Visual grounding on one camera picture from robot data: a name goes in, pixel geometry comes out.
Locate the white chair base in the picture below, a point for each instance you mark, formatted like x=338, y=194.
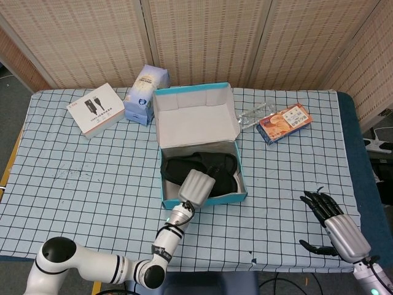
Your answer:
x=379, y=143

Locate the blue tissue pack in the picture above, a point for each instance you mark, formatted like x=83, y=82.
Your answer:
x=147, y=86

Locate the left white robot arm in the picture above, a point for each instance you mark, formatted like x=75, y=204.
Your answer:
x=92, y=264

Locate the woven folding screen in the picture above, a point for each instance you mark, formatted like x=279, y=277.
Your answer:
x=199, y=40

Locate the black slipper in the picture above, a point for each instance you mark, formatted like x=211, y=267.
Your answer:
x=224, y=184
x=181, y=167

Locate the teal cardboard shoe box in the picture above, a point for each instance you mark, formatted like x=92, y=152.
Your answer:
x=196, y=123

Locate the clear plastic bottle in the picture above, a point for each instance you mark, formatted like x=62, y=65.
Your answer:
x=251, y=118

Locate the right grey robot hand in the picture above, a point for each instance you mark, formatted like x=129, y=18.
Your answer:
x=347, y=233

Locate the blue checked tablecloth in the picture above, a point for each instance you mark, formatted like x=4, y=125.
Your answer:
x=92, y=184

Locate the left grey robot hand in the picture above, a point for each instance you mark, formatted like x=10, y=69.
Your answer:
x=196, y=189

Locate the orange and blue carton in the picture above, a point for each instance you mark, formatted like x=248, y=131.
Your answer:
x=285, y=123

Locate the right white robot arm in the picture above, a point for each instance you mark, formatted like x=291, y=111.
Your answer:
x=368, y=281

